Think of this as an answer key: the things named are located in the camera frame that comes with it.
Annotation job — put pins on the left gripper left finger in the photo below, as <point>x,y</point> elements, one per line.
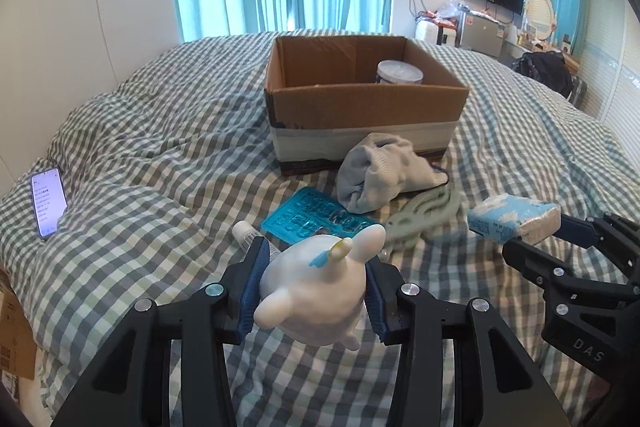
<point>127,381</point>

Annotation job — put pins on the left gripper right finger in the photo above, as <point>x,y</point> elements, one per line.
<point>496,382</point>

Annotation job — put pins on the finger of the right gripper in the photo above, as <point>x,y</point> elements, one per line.
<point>614,236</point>
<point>545,271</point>

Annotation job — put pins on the blue tissue pack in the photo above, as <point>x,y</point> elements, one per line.
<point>504,217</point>

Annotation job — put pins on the white unicorn toy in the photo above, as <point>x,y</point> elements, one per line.
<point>314,290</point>

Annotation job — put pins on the grey white sock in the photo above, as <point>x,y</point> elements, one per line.
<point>379,168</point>

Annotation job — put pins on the teal blister card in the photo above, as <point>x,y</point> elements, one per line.
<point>310,212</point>

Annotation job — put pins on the clear jar blue label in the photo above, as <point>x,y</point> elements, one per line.
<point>398,72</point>

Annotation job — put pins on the white tube with barcode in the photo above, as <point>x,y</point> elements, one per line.
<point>244,234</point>

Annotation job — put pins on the grey checkered bed cover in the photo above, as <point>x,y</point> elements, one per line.
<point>157,172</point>

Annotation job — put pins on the black bag on chair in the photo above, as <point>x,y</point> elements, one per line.
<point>547,68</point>

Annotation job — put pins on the smartphone with lit screen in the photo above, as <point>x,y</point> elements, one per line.
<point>49,200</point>

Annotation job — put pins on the round white mirror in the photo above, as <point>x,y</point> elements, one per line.
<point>540,16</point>

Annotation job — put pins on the silver mini fridge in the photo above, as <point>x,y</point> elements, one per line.
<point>478,34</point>

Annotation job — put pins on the white suitcase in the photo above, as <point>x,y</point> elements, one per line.
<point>431,32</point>

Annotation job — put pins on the brown cardboard box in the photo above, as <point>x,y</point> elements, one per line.
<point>322,98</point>

